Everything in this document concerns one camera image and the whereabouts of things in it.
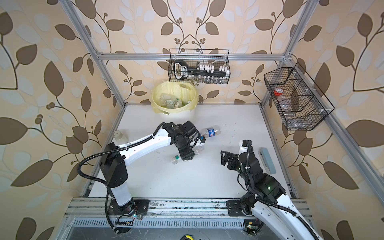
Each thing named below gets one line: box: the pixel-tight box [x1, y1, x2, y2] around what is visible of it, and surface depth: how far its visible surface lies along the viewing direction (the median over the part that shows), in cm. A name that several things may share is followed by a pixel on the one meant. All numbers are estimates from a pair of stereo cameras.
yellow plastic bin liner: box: [150, 81, 200, 115], surface depth 96 cm
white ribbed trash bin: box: [162, 109, 193, 117], surface depth 84 cm
